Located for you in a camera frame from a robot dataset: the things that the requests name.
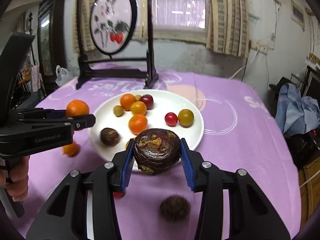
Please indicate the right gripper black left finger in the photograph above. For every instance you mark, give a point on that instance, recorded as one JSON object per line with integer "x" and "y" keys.
{"x": 64, "y": 214}

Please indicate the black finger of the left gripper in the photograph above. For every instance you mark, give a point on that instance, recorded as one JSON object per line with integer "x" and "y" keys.
{"x": 81, "y": 122}
{"x": 41, "y": 113}

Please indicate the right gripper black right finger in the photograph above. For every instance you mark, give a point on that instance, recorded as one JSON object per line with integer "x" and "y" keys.
{"x": 251, "y": 214}

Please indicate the small orange kumquat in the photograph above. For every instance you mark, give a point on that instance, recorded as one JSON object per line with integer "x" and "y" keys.
{"x": 71, "y": 150}

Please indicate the olive green tomato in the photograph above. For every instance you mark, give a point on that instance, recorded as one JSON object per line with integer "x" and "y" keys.
{"x": 118, "y": 111}

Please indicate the large orange mandarin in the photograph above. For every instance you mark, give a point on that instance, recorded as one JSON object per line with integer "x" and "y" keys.
{"x": 127, "y": 100}

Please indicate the yellow orange tomato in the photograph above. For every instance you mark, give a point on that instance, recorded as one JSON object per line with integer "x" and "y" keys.
{"x": 138, "y": 107}

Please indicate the dark brown patterned passion fruit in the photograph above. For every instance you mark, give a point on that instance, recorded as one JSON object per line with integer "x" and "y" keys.
{"x": 156, "y": 151}

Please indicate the person's left hand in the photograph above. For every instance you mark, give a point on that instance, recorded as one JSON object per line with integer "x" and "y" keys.
{"x": 18, "y": 189}

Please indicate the white round plate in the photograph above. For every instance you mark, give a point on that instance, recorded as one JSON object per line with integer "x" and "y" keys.
{"x": 174, "y": 100}

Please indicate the white plastic bag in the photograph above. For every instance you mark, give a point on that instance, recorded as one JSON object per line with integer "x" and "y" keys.
{"x": 63, "y": 76}

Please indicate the small green yellow tomato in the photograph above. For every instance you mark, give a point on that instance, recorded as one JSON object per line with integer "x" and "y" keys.
{"x": 138, "y": 97}

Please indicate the cardboard box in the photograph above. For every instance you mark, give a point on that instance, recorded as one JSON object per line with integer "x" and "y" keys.
{"x": 309, "y": 188}

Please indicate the small red cherry tomato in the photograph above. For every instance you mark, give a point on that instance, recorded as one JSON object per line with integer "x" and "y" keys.
{"x": 171, "y": 119}

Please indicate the dark framed mirror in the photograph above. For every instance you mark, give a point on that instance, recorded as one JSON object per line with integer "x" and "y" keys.
{"x": 50, "y": 37}

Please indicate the blue crumpled cloth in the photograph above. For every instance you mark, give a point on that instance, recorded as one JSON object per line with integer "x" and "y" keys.
{"x": 296, "y": 114}

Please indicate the left checkered curtain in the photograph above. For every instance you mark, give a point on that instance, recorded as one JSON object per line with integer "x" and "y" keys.
{"x": 87, "y": 43}

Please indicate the checkered curtain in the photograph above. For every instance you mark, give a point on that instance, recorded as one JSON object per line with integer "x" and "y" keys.
{"x": 87, "y": 43}
{"x": 228, "y": 28}

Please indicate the window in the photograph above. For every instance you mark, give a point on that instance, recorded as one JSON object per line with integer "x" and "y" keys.
{"x": 181, "y": 13}

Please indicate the right checkered curtain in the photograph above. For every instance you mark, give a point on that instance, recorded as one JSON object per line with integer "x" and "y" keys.
{"x": 228, "y": 28}

